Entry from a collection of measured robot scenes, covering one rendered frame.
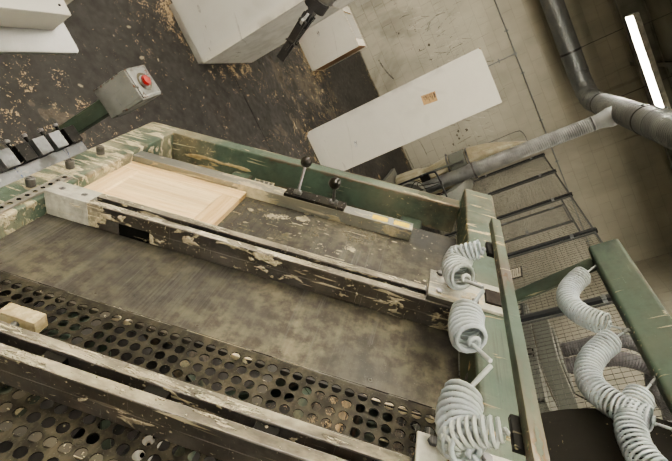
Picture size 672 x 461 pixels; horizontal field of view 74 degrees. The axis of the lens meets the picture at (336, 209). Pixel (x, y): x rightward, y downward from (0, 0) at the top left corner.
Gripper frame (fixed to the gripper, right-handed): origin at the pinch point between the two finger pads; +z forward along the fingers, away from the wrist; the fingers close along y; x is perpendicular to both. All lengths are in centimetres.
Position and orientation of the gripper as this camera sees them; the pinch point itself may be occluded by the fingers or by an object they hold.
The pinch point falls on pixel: (285, 50)
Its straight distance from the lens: 163.7
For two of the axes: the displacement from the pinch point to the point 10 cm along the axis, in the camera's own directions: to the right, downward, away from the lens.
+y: 2.0, -4.6, 8.7
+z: -6.0, 6.4, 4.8
